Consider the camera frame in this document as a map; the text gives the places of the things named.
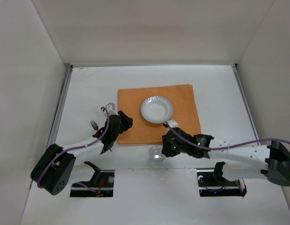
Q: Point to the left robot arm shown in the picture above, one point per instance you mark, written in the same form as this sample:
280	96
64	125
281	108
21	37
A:
59	166

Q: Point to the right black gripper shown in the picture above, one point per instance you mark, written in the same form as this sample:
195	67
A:
170	143

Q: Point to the black plastic fork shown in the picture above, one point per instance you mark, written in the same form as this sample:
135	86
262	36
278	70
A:
94	125

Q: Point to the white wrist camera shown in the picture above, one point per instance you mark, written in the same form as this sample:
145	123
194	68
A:
110	109
171	124

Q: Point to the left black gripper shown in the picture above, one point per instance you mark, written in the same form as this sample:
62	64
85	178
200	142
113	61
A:
121	123

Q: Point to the aluminium table rail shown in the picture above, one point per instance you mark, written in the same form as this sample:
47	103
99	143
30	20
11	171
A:
59	108
235	71

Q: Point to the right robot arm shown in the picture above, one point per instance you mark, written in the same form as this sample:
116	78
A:
236	161

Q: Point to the left aluminium table rail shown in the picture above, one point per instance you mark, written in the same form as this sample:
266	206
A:
59	108

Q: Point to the right aluminium table rail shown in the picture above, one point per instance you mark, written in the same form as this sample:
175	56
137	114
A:
235	71

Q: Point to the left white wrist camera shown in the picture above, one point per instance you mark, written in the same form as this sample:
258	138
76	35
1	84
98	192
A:
110	109

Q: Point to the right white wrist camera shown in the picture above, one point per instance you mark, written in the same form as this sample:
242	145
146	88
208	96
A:
171	124

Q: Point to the white ridged plate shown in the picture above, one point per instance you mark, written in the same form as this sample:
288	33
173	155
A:
156	109

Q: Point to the clear plastic cup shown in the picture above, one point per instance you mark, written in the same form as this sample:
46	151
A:
155	155

